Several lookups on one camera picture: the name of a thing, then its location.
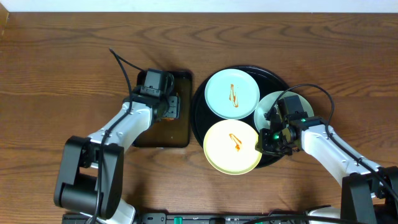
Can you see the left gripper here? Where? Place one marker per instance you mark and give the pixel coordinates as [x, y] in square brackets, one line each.
[173, 107]

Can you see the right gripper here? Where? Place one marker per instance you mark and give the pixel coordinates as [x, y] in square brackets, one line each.
[265, 145]

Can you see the pale green plate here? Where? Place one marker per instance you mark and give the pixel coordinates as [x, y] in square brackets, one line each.
[265, 104]

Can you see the yellow plate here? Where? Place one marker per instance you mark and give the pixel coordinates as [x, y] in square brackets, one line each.
[230, 147]

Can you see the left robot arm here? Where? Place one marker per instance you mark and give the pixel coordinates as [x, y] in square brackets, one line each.
[90, 179]

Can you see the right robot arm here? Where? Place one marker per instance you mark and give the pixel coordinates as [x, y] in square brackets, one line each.
[368, 190]

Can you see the black rectangular water tray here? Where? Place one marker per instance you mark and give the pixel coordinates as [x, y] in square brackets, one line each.
[175, 133]

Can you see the round black serving tray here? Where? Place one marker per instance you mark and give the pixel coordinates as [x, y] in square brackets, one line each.
[202, 118]

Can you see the light blue plate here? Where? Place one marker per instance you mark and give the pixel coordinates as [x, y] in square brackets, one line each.
[232, 94]

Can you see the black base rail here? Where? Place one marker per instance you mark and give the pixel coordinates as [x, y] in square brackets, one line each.
[162, 218]

